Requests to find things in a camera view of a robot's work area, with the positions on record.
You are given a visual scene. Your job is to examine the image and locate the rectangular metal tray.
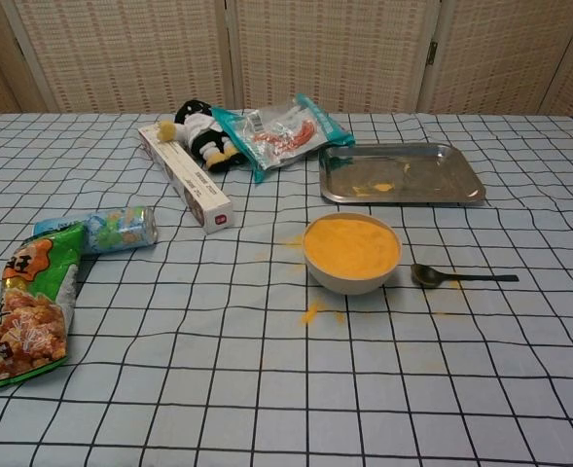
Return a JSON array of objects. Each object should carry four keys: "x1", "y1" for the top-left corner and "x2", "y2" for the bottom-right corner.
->
[{"x1": 318, "y1": 143, "x2": 487, "y2": 205}]

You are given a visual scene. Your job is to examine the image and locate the light blue wrapped packet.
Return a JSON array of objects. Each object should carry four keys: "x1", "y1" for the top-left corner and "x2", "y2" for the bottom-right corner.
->
[{"x1": 33, "y1": 205, "x2": 159, "y2": 256}]

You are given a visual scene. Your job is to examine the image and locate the long white cardboard box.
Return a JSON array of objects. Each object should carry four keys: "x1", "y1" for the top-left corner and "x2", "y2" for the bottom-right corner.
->
[{"x1": 137, "y1": 124, "x2": 234, "y2": 236}]

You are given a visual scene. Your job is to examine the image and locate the blue checked tablecloth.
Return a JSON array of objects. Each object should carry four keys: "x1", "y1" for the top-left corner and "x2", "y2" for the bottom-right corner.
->
[{"x1": 0, "y1": 112, "x2": 573, "y2": 467}]

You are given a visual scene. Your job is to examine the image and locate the yellow turmeric powder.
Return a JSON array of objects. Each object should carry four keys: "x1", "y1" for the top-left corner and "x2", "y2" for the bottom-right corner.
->
[{"x1": 299, "y1": 300, "x2": 346, "y2": 326}]

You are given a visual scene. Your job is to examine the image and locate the dark long-handled spoon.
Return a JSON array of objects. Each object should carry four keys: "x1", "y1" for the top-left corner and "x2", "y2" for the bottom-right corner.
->
[{"x1": 411, "y1": 263, "x2": 519, "y2": 287}]

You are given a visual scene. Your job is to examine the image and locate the beige woven folding screen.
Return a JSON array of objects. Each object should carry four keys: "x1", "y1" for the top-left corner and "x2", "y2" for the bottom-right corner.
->
[{"x1": 0, "y1": 0, "x2": 573, "y2": 118}]

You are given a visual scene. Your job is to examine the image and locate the teal clear snack bag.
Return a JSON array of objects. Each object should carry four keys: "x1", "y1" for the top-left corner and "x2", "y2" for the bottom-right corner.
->
[{"x1": 210, "y1": 92, "x2": 356, "y2": 185}]

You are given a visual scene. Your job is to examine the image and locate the white round bowl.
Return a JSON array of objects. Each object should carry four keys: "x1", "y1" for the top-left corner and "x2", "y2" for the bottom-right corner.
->
[{"x1": 302, "y1": 212, "x2": 404, "y2": 296}]

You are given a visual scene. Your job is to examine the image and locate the black white plush doll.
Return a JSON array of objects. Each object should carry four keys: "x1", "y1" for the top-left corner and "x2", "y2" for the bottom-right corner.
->
[{"x1": 157, "y1": 98, "x2": 249, "y2": 172}]

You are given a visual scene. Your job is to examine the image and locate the green snack bag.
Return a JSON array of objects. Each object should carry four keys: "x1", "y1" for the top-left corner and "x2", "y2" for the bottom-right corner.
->
[{"x1": 0, "y1": 221, "x2": 87, "y2": 392}]

